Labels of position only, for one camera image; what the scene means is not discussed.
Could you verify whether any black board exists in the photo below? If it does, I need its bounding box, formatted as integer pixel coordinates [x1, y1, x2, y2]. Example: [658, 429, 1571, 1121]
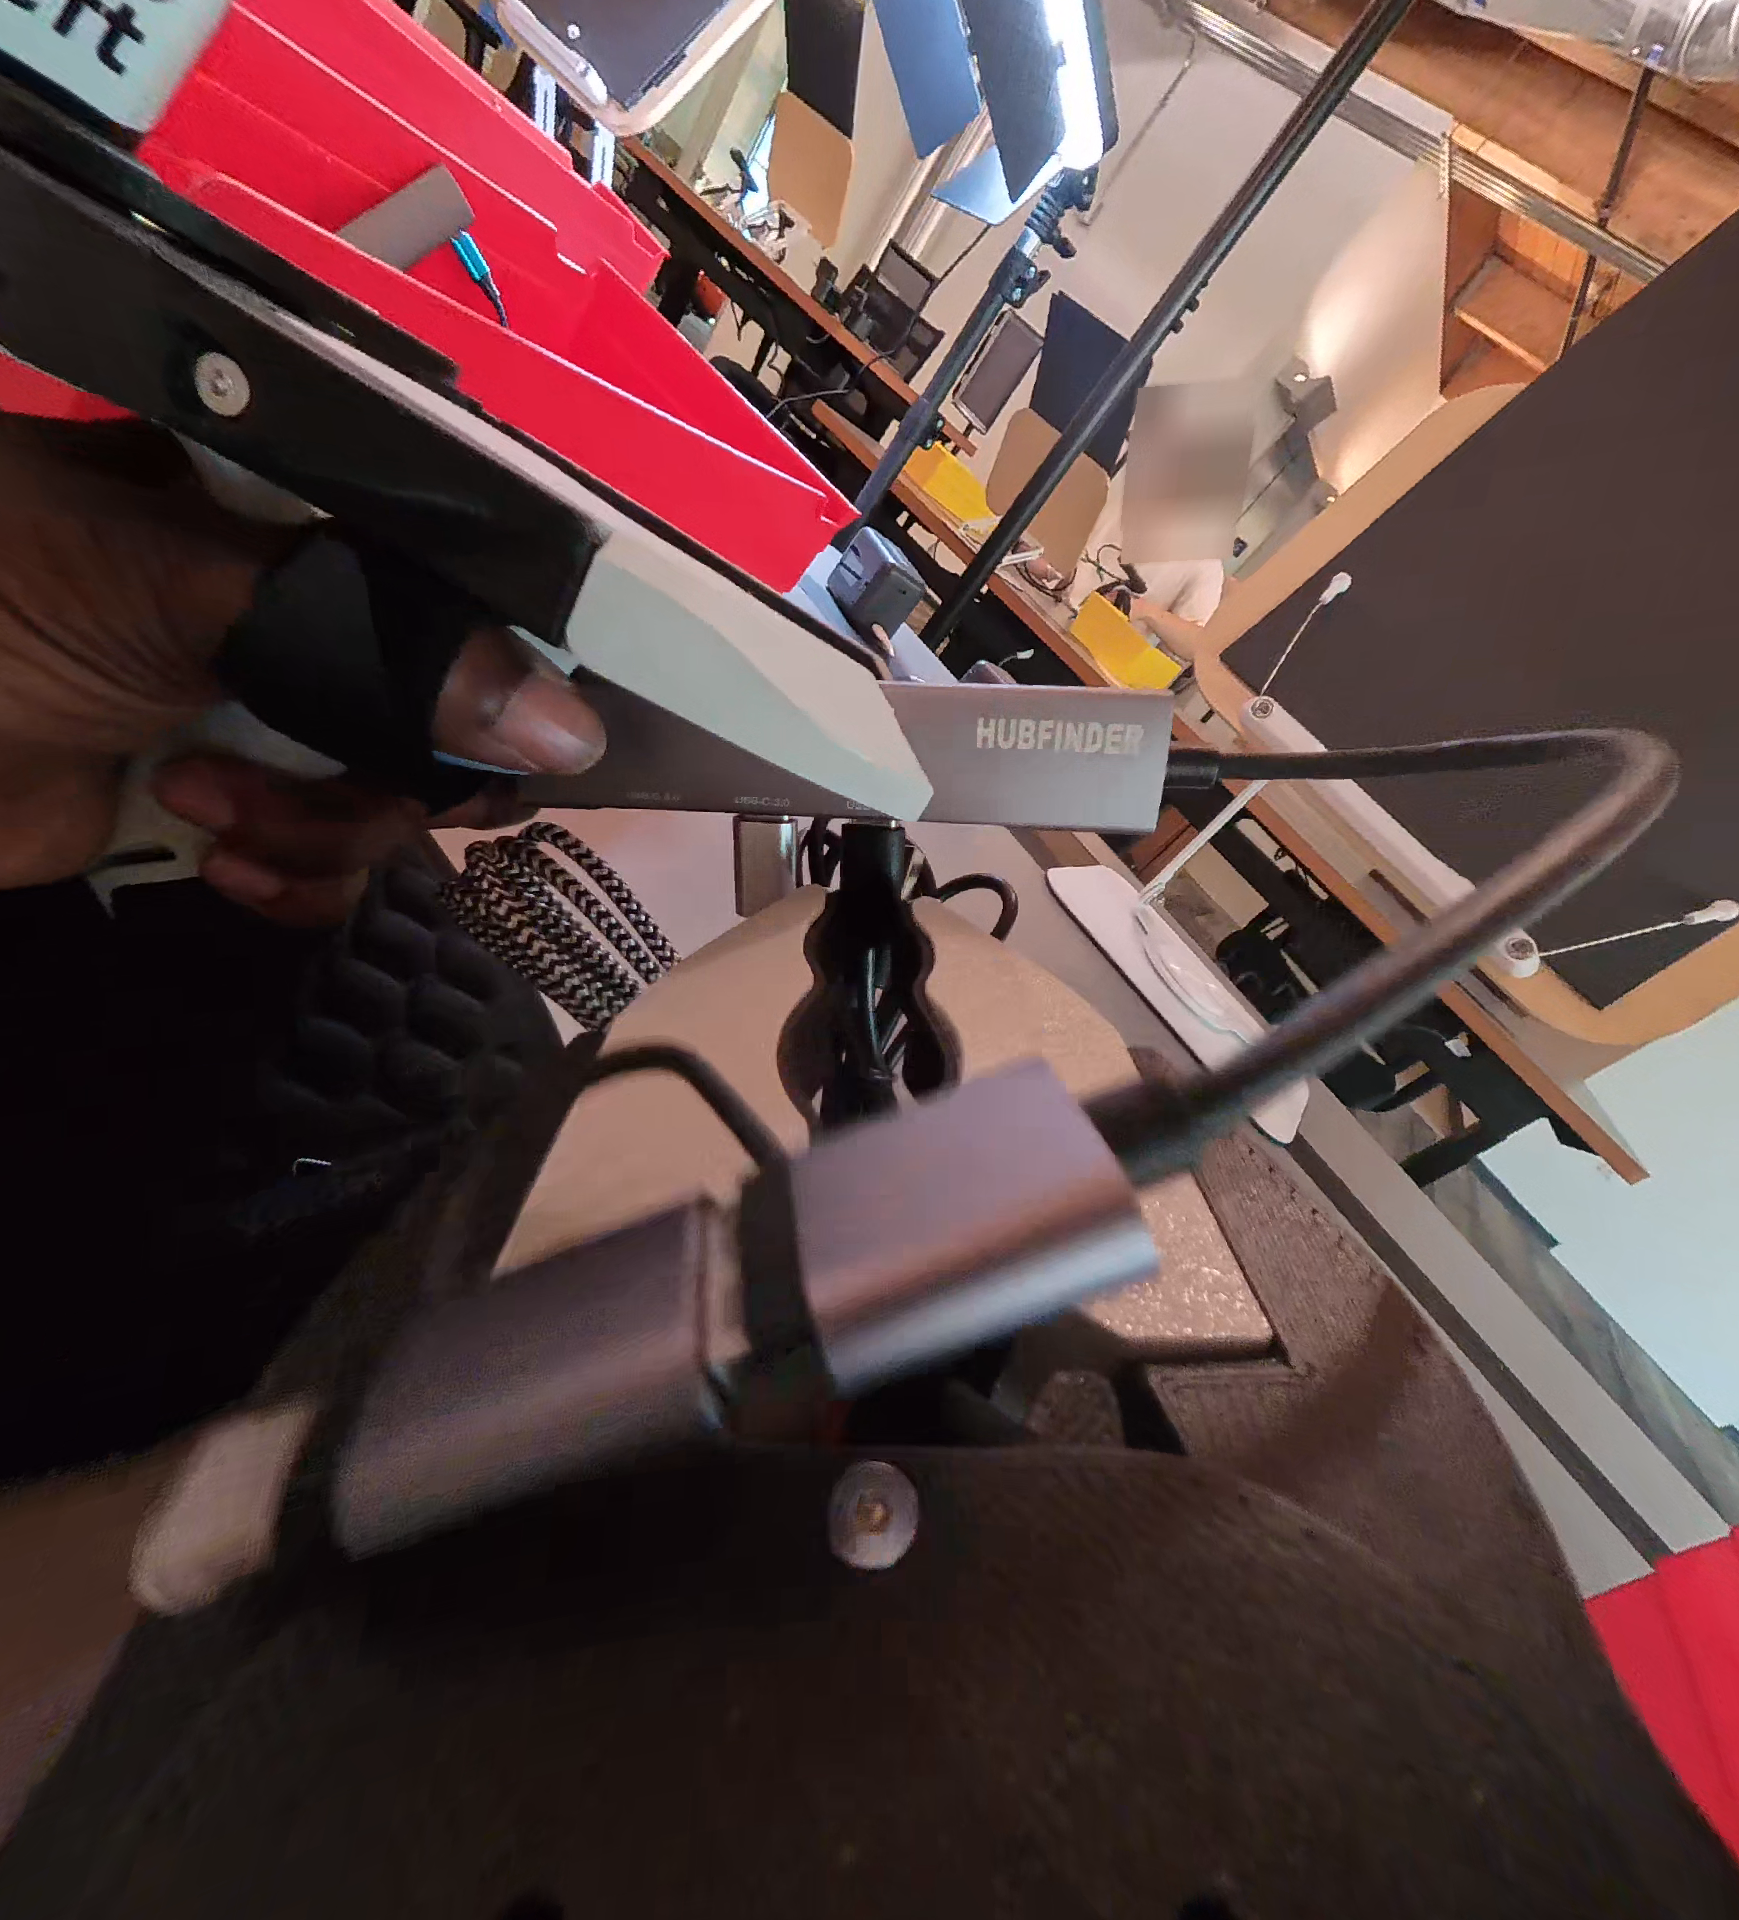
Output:
[1214, 141, 1739, 1009]
[516, 0, 752, 107]

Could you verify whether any person's left hand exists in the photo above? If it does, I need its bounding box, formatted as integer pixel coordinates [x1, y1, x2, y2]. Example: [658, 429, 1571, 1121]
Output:
[0, 412, 614, 923]

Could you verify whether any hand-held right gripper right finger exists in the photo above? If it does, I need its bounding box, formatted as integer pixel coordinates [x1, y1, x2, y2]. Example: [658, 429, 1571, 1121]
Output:
[906, 900, 1280, 1360]

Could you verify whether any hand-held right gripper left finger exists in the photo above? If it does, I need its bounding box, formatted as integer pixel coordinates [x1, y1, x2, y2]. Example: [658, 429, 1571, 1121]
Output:
[494, 888, 834, 1279]

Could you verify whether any computer monitor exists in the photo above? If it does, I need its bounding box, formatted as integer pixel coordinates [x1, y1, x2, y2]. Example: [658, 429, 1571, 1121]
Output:
[954, 306, 1046, 429]

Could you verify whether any white board stand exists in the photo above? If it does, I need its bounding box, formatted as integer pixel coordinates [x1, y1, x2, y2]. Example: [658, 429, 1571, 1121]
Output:
[1046, 570, 1739, 1146]
[492, 0, 788, 189]

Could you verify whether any black honeycomb pouch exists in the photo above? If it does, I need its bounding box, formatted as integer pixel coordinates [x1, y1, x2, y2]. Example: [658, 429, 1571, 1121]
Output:
[0, 839, 572, 1487]

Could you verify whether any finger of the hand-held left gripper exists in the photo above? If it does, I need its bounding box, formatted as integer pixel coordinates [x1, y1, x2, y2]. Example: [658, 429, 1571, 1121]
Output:
[566, 527, 938, 827]

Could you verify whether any grey braided usb cable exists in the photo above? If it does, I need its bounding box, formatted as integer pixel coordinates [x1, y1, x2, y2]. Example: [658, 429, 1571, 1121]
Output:
[442, 814, 800, 1038]

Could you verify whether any led light panel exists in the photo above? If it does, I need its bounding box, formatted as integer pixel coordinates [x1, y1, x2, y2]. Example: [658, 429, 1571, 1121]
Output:
[870, 0, 1124, 227]

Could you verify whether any silver ventilation duct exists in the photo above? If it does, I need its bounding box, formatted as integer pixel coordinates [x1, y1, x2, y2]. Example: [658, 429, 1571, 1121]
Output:
[1469, 0, 1739, 84]

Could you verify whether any yellow plastic bin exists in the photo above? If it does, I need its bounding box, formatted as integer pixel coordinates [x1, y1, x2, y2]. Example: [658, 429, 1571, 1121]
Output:
[900, 445, 994, 520]
[1072, 591, 1186, 692]

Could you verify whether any grey light stand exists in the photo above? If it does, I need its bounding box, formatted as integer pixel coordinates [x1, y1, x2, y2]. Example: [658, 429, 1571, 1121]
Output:
[854, 163, 1104, 520]

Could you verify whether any wooden rounded panel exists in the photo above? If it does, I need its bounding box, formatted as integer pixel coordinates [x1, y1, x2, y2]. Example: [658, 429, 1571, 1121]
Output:
[1140, 381, 1739, 1052]

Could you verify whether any grey usb adapter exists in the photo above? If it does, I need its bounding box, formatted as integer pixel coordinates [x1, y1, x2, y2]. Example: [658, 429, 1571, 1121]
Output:
[132, 1041, 842, 1620]

